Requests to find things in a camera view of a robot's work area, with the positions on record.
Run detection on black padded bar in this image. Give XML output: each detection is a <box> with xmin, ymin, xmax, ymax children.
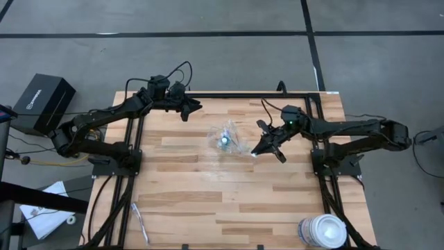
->
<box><xmin>0</xmin><ymin>181</ymin><xmax>89</xmax><ymax>215</ymax></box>

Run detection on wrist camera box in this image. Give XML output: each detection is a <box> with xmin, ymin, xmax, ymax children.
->
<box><xmin>281</xmin><ymin>106</ymin><xmax>302</xmax><ymax>128</ymax></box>
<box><xmin>147</xmin><ymin>74</ymin><xmax>171</xmax><ymax>101</ymax></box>

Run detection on black camera cable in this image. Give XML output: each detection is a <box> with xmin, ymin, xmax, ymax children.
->
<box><xmin>124</xmin><ymin>61</ymin><xmax>194</xmax><ymax>101</ymax></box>
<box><xmin>260</xmin><ymin>98</ymin><xmax>278</xmax><ymax>128</ymax></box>

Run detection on blue toothbrush in clear wrapper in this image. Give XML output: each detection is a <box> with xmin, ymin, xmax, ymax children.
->
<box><xmin>130</xmin><ymin>202</ymin><xmax>151</xmax><ymax>244</ymax></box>

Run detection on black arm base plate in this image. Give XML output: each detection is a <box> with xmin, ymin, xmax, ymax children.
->
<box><xmin>311</xmin><ymin>148</ymin><xmax>362</xmax><ymax>177</ymax></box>
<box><xmin>92</xmin><ymin>148</ymin><xmax>143</xmax><ymax>177</ymax></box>

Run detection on black metal table frame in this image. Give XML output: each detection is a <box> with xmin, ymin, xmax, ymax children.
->
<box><xmin>80</xmin><ymin>80</ymin><xmax>381</xmax><ymax>250</ymax></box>

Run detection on black cardboard box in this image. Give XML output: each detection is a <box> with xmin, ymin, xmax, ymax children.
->
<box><xmin>10</xmin><ymin>72</ymin><xmax>77</xmax><ymax>139</ymax></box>

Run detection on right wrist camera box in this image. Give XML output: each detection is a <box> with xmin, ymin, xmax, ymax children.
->
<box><xmin>281</xmin><ymin>106</ymin><xmax>302</xmax><ymax>128</ymax></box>

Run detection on clear plastic container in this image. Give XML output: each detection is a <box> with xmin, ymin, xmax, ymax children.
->
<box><xmin>207</xmin><ymin>124</ymin><xmax>249</xmax><ymax>156</ymax></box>

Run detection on black right camera cable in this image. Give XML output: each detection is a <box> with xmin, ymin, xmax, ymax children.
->
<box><xmin>260</xmin><ymin>98</ymin><xmax>278</xmax><ymax>128</ymax></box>

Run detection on black left camera cable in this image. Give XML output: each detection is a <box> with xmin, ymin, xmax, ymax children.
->
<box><xmin>124</xmin><ymin>61</ymin><xmax>194</xmax><ymax>101</ymax></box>

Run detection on white round canister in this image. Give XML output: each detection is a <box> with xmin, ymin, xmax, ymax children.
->
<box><xmin>297</xmin><ymin>213</ymin><xmax>348</xmax><ymax>249</ymax></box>

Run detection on yellow cable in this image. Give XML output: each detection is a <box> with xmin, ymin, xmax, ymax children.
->
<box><xmin>29</xmin><ymin>154</ymin><xmax>91</xmax><ymax>167</ymax></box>

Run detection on black floor cable loop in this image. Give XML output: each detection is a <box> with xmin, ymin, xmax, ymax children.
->
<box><xmin>411</xmin><ymin>130</ymin><xmax>444</xmax><ymax>180</ymax></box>

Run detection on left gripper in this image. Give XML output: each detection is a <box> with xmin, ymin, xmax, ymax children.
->
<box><xmin>162</xmin><ymin>82</ymin><xmax>203</xmax><ymax>123</ymax></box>

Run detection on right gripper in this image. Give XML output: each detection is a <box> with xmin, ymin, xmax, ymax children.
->
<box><xmin>250</xmin><ymin>119</ymin><xmax>296</xmax><ymax>165</ymax></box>

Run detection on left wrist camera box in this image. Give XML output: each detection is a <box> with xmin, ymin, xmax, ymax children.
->
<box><xmin>147</xmin><ymin>74</ymin><xmax>171</xmax><ymax>101</ymax></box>

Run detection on white paper sheets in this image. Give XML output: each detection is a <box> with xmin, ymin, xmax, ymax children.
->
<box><xmin>19</xmin><ymin>180</ymin><xmax>76</xmax><ymax>240</ymax></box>

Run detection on black base cable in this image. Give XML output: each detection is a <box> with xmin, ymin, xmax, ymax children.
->
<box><xmin>87</xmin><ymin>175</ymin><xmax>115</xmax><ymax>248</ymax></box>

